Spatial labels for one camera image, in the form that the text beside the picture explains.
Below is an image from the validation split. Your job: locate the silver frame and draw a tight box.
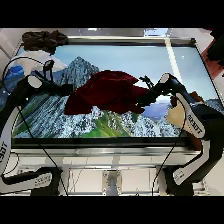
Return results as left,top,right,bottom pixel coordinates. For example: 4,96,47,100
0,146,224,197

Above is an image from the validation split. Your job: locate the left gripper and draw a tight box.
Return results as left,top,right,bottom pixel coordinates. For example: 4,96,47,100
55,83,75,98

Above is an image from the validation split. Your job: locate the tan garment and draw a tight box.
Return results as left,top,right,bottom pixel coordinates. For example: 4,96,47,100
166,97,190,136

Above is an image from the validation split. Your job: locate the brown garment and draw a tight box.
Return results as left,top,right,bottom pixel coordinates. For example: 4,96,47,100
21,29,70,55

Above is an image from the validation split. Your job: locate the dark red garment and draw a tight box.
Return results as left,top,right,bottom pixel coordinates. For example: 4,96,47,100
63,69,152,116

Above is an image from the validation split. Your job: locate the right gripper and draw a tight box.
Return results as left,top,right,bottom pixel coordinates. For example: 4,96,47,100
139,85,163,103

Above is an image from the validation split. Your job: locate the black cable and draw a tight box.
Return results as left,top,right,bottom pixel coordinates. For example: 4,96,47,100
1,55,69,197
150,99,188,197

